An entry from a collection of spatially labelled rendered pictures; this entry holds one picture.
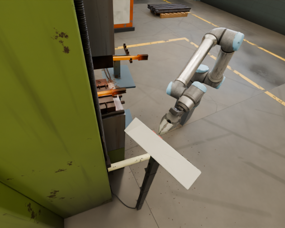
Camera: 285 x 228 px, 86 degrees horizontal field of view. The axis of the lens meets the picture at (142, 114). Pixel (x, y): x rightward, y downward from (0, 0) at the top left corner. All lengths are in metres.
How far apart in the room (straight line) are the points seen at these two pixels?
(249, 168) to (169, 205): 1.12
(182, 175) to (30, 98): 0.54
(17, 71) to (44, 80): 0.06
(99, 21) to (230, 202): 1.97
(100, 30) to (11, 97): 0.40
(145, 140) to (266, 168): 2.07
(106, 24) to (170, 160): 0.58
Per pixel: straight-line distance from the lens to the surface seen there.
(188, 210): 1.85
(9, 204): 1.00
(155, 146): 0.63
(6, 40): 0.45
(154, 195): 1.80
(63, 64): 0.46
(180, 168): 0.62
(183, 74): 1.12
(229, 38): 1.37
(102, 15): 0.70
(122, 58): 1.43
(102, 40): 0.73
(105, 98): 1.08
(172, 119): 0.87
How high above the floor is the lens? 1.72
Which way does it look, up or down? 48 degrees down
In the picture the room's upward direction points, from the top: 8 degrees clockwise
